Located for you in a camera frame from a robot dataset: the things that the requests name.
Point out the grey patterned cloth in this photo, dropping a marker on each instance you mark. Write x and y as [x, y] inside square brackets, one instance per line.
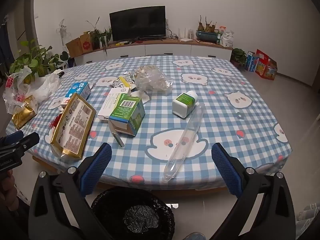
[307, 213]

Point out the bonsai in blue pot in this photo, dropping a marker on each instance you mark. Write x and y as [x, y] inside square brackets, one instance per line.
[206, 35]

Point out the person's left hand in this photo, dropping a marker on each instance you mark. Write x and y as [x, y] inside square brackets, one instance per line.
[7, 188]

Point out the white television cabinet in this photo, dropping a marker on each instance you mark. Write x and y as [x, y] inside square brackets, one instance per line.
[162, 48]

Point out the black television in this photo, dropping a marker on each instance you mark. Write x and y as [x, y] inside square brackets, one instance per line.
[137, 22]

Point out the blue white milk carton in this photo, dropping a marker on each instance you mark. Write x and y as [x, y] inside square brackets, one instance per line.
[78, 90]

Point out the white router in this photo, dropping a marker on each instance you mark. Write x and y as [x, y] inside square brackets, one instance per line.
[186, 40]

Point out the gold tissue pack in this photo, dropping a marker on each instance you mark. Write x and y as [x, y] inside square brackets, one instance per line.
[22, 116]

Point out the yellow snack wrapper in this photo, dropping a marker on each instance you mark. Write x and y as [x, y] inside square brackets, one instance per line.
[122, 82]

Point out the small green floor plant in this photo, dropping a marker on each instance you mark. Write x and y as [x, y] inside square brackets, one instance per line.
[238, 56]

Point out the tall red printed box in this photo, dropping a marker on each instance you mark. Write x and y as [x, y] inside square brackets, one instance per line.
[263, 57]

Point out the long clear plastic tube bag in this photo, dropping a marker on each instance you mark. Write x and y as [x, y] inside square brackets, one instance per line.
[185, 140]

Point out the white dried plant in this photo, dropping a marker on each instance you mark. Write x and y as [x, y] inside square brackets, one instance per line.
[62, 30]

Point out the blue checked tablecloth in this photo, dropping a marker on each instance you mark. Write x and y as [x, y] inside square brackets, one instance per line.
[225, 135]

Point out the long-leaf potted plant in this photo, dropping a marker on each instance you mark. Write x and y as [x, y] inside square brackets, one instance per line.
[100, 36]

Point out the white printed bag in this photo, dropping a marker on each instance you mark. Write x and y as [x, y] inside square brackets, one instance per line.
[227, 40]

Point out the white tissue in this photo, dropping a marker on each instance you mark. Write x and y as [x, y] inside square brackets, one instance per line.
[142, 96]

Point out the red mesh net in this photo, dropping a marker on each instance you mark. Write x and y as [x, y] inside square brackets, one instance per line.
[53, 124]

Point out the low red printed box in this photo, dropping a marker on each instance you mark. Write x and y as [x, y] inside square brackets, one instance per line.
[271, 70]

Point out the blue printed box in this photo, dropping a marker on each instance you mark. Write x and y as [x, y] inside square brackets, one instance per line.
[252, 61]

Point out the gold snack packet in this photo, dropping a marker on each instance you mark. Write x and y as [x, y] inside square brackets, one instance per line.
[72, 127]

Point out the spray bottle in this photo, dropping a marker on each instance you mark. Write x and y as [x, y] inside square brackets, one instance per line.
[220, 36]

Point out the clear plastic bag red print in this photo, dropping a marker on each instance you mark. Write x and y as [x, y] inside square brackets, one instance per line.
[11, 92]

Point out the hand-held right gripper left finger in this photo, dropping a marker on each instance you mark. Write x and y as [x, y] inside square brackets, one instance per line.
[97, 170]

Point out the white green plastic bottle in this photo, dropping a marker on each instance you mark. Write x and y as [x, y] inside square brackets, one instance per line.
[183, 103]

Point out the trash bin with black bag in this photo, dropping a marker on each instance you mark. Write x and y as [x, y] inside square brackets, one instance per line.
[112, 210]

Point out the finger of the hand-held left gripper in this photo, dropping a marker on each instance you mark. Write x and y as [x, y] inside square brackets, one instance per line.
[23, 142]
[13, 136]

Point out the white medicine box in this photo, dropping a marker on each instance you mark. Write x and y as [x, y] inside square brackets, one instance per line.
[110, 105]

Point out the plain brown cardboard box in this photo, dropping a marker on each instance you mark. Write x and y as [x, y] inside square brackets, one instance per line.
[74, 47]

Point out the cardboard box red flower print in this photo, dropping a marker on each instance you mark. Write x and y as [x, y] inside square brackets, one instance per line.
[86, 43]

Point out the leafy green potted plant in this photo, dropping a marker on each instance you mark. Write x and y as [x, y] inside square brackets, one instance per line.
[35, 57]

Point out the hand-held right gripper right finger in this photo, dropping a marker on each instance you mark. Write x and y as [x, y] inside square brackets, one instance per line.
[226, 170]

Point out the white plastic bag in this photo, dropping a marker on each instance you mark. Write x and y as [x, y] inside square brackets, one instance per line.
[46, 85]

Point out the green cardboard box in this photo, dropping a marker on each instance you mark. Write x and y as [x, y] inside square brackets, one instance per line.
[127, 115]

